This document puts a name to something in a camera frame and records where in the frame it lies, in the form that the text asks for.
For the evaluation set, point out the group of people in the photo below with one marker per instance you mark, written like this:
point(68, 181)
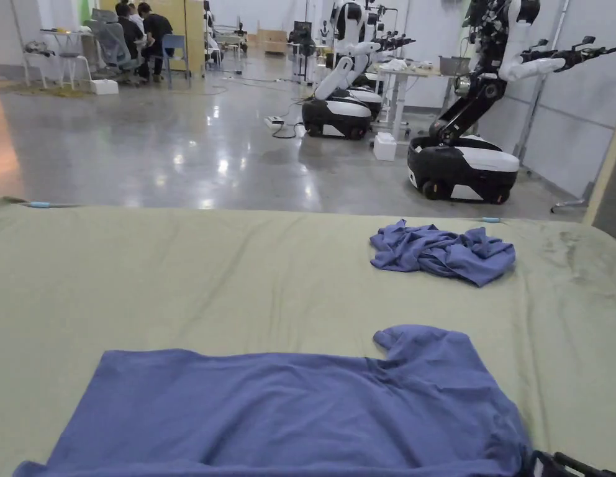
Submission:
point(149, 35)

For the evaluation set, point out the bed with pale green sheet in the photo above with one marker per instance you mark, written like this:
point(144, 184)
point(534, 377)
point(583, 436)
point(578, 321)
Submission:
point(198, 278)

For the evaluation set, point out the white power strip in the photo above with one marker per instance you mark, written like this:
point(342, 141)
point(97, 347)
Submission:
point(275, 120)

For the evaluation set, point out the brown carton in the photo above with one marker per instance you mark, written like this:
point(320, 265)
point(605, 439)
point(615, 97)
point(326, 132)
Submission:
point(270, 39)

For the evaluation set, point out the white foam box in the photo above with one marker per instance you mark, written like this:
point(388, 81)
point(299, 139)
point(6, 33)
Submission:
point(385, 147)
point(104, 87)

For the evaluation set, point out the black and white wheeled robot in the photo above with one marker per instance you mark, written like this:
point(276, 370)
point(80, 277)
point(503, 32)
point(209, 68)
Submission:
point(467, 164)

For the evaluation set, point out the crumpled blue shirt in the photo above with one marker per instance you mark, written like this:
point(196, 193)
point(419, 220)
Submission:
point(437, 253)

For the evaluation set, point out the blue sheet clip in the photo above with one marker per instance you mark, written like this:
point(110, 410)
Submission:
point(40, 204)
point(492, 220)

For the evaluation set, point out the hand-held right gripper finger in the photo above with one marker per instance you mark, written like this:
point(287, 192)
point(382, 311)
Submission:
point(586, 469)
point(542, 464)

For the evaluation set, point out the flat blue shirt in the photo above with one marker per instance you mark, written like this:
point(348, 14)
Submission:
point(288, 412)

